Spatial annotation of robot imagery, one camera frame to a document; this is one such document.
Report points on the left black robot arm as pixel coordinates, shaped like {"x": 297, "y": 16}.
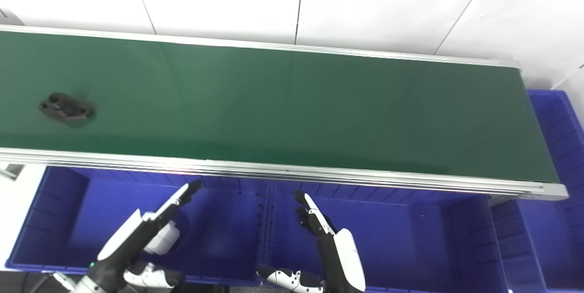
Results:
{"x": 75, "y": 285}

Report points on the blue plastic bin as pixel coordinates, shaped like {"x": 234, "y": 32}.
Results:
{"x": 219, "y": 238}
{"x": 401, "y": 243}
{"x": 554, "y": 238}

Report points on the black flanged machine part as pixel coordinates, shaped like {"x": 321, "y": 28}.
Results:
{"x": 67, "y": 108}

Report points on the white block part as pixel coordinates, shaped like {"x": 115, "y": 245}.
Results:
{"x": 166, "y": 240}

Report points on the aluminium conveyor support bracket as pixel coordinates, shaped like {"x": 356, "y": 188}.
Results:
{"x": 10, "y": 170}

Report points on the green conveyor belt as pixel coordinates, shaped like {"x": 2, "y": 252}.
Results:
{"x": 292, "y": 110}

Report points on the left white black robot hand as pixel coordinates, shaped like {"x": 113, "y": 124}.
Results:
{"x": 125, "y": 238}

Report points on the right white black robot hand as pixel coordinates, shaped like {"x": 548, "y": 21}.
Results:
{"x": 344, "y": 256}

